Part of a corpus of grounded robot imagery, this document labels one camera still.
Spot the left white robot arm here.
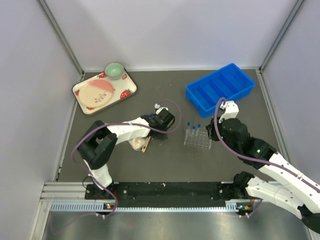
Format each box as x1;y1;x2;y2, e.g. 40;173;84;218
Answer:
77;107;175;199

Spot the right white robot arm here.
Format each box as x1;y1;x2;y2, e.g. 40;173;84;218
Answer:
206;117;320;233

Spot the clear acrylic tube rack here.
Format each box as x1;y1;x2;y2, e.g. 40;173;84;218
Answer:
184;129;212;150

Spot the wooden test tube clamp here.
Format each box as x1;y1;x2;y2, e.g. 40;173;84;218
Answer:
141;136;152;153

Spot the beige crumpled glove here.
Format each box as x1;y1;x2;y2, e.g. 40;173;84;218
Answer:
128;137;147;151

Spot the strawberry pattern tray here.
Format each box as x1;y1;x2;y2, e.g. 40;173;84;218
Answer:
72;71;138;115

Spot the blue plastic divided bin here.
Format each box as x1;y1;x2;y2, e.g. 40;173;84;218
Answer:
185;63;256;119

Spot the green ceramic bowl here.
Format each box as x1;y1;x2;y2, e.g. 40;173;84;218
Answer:
104;62;125;80

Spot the pink cream plate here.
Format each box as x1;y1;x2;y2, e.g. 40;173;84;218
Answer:
78;79;114;108

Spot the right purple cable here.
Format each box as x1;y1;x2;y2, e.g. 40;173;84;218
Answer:
212;97;320;193

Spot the purple cable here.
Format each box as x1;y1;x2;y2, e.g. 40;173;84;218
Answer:
212;97;320;193
71;99;182;216

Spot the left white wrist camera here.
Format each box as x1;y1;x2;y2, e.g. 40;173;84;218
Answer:
154;103;169;114

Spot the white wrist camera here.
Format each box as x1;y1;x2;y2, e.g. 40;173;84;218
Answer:
218;100;239;124
154;103;169;114

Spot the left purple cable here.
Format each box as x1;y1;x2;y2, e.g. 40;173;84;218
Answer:
71;99;182;216

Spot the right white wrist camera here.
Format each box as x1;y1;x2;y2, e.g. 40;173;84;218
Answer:
218;100;239;124

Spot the grey slotted cable duct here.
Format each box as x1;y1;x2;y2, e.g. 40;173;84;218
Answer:
50;202;253;213

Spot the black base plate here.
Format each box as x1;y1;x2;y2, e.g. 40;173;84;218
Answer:
84;181;251;208

